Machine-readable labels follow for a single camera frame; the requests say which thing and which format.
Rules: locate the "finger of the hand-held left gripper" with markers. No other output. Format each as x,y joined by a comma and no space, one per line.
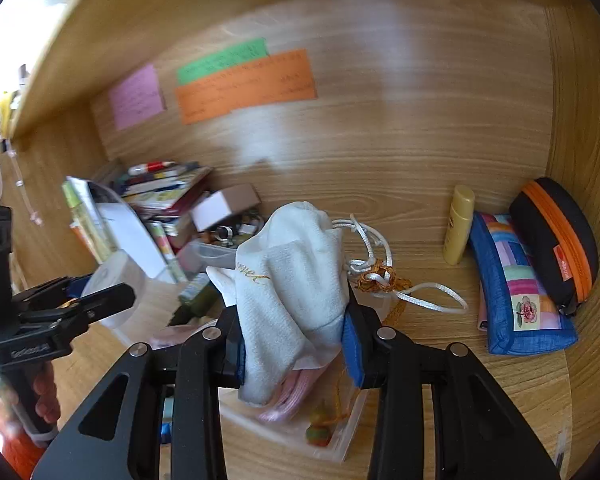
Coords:
72,287
110,297

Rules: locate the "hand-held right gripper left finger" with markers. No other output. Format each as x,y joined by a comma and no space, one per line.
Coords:
232,345

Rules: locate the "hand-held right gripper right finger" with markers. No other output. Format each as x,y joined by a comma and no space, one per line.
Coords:
355,355

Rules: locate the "clear plastic storage box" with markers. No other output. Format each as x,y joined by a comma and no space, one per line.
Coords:
350,440

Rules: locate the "person's left forearm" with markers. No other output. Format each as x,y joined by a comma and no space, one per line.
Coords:
22,457

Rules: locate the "wooden desktop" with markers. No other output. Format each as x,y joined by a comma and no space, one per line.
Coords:
430,340

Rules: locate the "person's left hand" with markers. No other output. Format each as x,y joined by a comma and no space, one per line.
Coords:
47,392

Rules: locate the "green yellow packet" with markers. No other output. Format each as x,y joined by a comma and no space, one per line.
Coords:
195,295

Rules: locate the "yellow liquid bottle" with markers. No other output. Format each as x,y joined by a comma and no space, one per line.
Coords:
87,225

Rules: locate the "white paper sheet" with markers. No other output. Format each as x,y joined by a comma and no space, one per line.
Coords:
130,230

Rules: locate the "colourful fruit print booklet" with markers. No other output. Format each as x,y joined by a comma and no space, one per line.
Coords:
167,250

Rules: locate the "green orange felt ornament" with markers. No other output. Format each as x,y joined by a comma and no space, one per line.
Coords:
317,427

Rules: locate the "stack of books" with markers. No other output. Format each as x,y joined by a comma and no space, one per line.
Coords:
167,190

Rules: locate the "flat pink wallet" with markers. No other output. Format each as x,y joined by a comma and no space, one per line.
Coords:
483,320

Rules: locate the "red and white marker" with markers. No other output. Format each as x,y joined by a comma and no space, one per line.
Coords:
150,166

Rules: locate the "white cardboard box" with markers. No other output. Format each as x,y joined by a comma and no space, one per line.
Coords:
225,205

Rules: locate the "yellow sunscreen bottle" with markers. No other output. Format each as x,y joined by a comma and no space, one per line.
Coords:
457,225

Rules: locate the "blue patchwork pencil case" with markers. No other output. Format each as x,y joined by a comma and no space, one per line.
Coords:
510,280

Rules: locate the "pink sticky note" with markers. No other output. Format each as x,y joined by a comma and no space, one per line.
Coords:
136,96

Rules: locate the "black case with orange zip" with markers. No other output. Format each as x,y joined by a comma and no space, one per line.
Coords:
550,230

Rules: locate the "orange paper note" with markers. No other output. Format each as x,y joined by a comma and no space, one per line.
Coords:
250,90

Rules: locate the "green paper note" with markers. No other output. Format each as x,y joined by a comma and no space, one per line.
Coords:
220,60

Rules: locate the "wooden shelf board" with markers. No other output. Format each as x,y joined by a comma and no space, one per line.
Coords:
130,20

